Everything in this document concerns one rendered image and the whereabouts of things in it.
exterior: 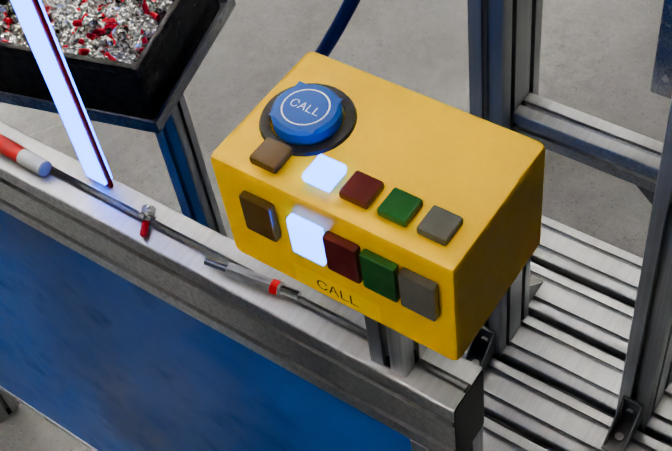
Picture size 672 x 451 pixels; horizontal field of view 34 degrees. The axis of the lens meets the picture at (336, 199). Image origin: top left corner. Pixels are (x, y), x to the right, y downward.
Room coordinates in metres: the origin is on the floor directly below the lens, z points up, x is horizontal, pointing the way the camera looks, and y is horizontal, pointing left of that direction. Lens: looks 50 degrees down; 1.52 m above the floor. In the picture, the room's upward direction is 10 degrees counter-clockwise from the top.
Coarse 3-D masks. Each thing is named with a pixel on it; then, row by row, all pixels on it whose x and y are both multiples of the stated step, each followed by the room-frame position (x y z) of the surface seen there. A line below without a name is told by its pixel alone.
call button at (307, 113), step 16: (288, 96) 0.45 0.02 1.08; (304, 96) 0.44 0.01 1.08; (320, 96) 0.44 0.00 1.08; (336, 96) 0.44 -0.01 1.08; (272, 112) 0.44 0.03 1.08; (288, 112) 0.43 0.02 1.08; (304, 112) 0.43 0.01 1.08; (320, 112) 0.43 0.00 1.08; (336, 112) 0.43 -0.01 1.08; (288, 128) 0.42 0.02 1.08; (304, 128) 0.42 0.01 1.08; (320, 128) 0.42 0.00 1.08; (336, 128) 0.42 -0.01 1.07; (304, 144) 0.42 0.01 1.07
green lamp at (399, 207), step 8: (392, 192) 0.37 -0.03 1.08; (400, 192) 0.37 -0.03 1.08; (384, 200) 0.36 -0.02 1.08; (392, 200) 0.36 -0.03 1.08; (400, 200) 0.36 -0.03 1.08; (408, 200) 0.36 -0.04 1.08; (416, 200) 0.36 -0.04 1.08; (384, 208) 0.36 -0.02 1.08; (392, 208) 0.36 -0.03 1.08; (400, 208) 0.36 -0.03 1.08; (408, 208) 0.36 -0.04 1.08; (416, 208) 0.36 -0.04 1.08; (384, 216) 0.36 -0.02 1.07; (392, 216) 0.35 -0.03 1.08; (400, 216) 0.35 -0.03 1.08; (408, 216) 0.35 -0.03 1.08; (400, 224) 0.35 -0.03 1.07
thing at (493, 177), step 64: (320, 64) 0.48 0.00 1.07; (256, 128) 0.44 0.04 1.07; (384, 128) 0.42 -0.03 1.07; (448, 128) 0.41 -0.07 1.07; (256, 192) 0.40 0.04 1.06; (320, 192) 0.38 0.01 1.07; (384, 192) 0.37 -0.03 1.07; (448, 192) 0.37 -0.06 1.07; (512, 192) 0.36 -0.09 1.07; (256, 256) 0.41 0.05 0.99; (384, 256) 0.34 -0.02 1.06; (448, 256) 0.33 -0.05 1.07; (512, 256) 0.36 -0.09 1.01; (384, 320) 0.35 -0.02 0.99; (448, 320) 0.32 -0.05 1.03
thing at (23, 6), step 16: (16, 0) 0.61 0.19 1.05; (32, 16) 0.60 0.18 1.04; (32, 32) 0.61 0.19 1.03; (32, 48) 0.61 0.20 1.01; (48, 48) 0.60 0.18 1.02; (48, 64) 0.61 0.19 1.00; (48, 80) 0.61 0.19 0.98; (64, 96) 0.60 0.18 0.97; (64, 112) 0.61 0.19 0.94; (80, 128) 0.60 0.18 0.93; (80, 144) 0.61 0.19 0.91; (80, 160) 0.61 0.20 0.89; (96, 160) 0.60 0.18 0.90; (96, 176) 0.61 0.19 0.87
